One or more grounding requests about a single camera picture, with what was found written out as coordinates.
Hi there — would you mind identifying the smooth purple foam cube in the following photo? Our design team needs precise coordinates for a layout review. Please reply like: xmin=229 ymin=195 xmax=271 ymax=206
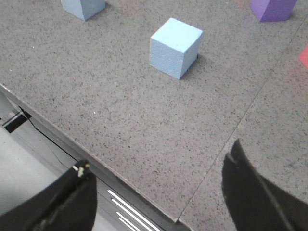
xmin=250 ymin=0 xmax=297 ymax=22

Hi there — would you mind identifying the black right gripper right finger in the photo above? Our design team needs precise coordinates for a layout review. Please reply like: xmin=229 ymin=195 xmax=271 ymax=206
xmin=221 ymin=140 xmax=308 ymax=231

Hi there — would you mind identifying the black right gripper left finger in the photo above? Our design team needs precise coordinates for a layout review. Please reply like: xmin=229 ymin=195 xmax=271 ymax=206
xmin=0 ymin=160 xmax=97 ymax=231

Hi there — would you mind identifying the light blue foam cube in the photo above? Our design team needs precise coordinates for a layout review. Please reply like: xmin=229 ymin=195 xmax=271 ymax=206
xmin=149 ymin=18 xmax=203 ymax=79
xmin=61 ymin=0 xmax=106 ymax=21

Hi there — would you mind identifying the red foam cube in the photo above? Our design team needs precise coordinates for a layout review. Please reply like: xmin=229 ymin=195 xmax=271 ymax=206
xmin=298 ymin=45 xmax=308 ymax=68

